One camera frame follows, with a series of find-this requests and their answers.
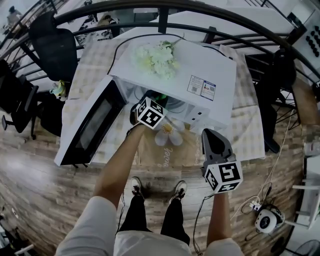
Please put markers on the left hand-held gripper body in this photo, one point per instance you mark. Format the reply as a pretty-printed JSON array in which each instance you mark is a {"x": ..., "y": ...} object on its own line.
[{"x": 151, "y": 113}]

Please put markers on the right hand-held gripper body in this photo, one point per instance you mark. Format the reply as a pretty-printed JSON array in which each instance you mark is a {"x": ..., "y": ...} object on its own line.
[{"x": 226, "y": 175}]

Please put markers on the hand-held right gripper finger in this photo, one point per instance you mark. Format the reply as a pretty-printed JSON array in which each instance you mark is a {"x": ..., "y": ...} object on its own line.
[
  {"x": 205, "y": 147},
  {"x": 226, "y": 146}
]

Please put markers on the person's left forearm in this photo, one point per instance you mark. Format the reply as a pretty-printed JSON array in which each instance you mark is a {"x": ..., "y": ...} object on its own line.
[{"x": 117, "y": 165}]

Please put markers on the person's right forearm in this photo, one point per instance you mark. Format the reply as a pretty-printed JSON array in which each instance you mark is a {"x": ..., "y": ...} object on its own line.
[{"x": 218, "y": 217}]

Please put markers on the white microwave oven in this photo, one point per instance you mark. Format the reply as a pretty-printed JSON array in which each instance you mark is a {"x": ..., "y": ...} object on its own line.
[{"x": 200, "y": 65}]

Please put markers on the beige daisy placemat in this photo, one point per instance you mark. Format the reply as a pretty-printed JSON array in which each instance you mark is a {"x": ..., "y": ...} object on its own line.
[{"x": 185, "y": 150}]

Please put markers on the checkered tablecloth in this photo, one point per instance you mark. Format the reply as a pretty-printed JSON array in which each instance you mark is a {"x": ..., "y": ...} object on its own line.
[{"x": 247, "y": 125}]

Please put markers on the white power strip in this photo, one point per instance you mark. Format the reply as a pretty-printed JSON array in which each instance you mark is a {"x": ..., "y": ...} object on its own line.
[{"x": 255, "y": 205}]

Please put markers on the person's right shoe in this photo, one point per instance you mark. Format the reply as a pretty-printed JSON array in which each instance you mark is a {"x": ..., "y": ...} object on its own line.
[{"x": 179, "y": 190}]

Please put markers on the person's shoe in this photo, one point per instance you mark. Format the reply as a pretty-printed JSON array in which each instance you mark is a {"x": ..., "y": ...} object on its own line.
[
  {"x": 179, "y": 190},
  {"x": 136, "y": 186}
]

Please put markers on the white flower bouquet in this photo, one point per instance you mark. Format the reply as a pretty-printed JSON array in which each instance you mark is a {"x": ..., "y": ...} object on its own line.
[{"x": 157, "y": 60}]

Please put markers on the white round floor device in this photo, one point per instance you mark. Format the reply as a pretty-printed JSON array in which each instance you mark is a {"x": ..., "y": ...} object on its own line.
[{"x": 267, "y": 221}]

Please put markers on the person's left shoe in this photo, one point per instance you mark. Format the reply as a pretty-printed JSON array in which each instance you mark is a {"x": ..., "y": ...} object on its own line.
[{"x": 136, "y": 186}]

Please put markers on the small brown wooden table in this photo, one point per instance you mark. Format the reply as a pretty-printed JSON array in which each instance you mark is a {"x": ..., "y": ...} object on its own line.
[{"x": 306, "y": 105}]

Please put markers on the small decorated bottle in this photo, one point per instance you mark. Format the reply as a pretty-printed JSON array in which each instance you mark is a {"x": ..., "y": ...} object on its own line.
[{"x": 59, "y": 90}]

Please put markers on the person's black trousers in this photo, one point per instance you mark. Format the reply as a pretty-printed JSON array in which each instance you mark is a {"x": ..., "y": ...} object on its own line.
[{"x": 135, "y": 215}]

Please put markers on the person's grey shirt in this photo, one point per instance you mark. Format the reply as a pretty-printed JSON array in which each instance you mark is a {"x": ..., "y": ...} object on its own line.
[{"x": 150, "y": 245}]

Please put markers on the black mesh high-back office chair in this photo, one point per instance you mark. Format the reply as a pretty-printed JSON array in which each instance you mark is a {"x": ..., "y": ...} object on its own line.
[{"x": 55, "y": 50}]

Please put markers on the curved black railing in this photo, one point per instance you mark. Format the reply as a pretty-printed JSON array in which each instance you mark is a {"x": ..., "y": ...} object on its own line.
[{"x": 225, "y": 11}]

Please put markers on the white metal frame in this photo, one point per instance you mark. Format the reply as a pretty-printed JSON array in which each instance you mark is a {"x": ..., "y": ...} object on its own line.
[{"x": 312, "y": 180}]

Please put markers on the cluster of black wall knobs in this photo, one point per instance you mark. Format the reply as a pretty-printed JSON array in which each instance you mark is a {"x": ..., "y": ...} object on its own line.
[{"x": 312, "y": 42}]

